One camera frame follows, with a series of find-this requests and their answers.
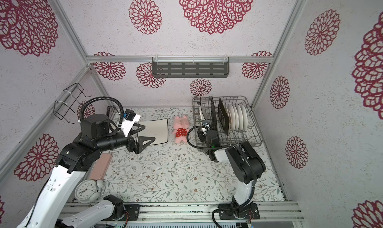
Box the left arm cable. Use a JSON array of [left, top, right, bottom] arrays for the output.
[[78, 96, 125, 127]]

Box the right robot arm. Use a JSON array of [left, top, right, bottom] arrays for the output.
[[198, 130, 266, 208]]

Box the grey wall shelf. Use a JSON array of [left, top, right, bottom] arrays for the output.
[[152, 57, 230, 78]]

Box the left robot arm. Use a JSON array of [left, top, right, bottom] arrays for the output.
[[18, 110, 155, 228]]

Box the black square plate right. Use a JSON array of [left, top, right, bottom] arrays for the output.
[[218, 98, 230, 136]]

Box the pink plush pig toy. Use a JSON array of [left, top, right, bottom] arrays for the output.
[[172, 115, 190, 144]]

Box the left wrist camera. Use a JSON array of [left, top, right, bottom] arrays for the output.
[[121, 109, 141, 137]]

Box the black wire wall hook rack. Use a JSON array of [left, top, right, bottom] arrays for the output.
[[52, 82, 91, 124]]

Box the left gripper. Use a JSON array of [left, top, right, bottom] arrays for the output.
[[96, 125, 156, 154]]

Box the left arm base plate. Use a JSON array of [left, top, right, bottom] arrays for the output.
[[103, 203, 141, 222]]

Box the white mug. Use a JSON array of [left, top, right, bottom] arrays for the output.
[[106, 106, 117, 120]]

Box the aluminium mounting rail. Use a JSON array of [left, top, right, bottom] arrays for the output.
[[52, 200, 305, 224]]

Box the grey wire dish rack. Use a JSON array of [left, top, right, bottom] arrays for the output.
[[192, 96, 263, 147]]

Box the white alarm clock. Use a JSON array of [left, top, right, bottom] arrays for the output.
[[74, 179, 106, 204]]

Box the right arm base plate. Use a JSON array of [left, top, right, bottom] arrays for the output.
[[218, 202, 260, 220]]

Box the white square plate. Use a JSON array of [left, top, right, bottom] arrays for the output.
[[198, 97, 208, 125], [138, 118, 169, 146]]

